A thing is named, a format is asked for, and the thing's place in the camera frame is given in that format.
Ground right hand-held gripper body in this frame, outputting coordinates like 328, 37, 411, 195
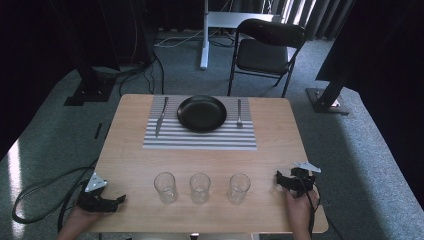
287, 161, 323, 198

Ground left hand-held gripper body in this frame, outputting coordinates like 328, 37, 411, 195
76, 171, 116, 214

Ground person's left hand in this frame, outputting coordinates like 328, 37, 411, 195
61, 205, 105, 238

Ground person's right hand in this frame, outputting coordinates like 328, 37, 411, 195
284, 187, 319, 236

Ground clear drinking glass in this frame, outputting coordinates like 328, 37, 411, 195
189, 172, 212, 205
227, 172, 252, 206
153, 171, 178, 205

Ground silver fork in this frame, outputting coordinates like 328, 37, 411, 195
235, 98, 244, 129

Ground black metal stand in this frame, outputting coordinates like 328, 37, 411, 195
49, 0, 118, 107
306, 64, 352, 116

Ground grey striped placemat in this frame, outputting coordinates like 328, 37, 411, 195
142, 95, 258, 151

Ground silver table knife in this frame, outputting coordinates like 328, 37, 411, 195
154, 96, 170, 138

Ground black round plate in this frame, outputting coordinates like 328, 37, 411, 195
176, 94, 228, 133

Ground black folding chair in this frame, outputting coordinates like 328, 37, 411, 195
227, 18, 307, 99

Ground grey curtain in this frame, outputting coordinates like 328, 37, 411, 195
229, 0, 355, 42

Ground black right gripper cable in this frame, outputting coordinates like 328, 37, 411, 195
296, 175, 323, 240

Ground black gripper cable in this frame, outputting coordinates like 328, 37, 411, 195
296, 175, 323, 240
11, 159, 99, 234

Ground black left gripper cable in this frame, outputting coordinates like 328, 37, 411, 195
11, 159, 99, 234

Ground black floor cables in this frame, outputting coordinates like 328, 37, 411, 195
113, 46, 166, 98

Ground white desk frame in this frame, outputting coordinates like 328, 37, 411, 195
199, 0, 285, 71

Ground white floor cable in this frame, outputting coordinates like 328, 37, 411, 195
154, 28, 205, 49

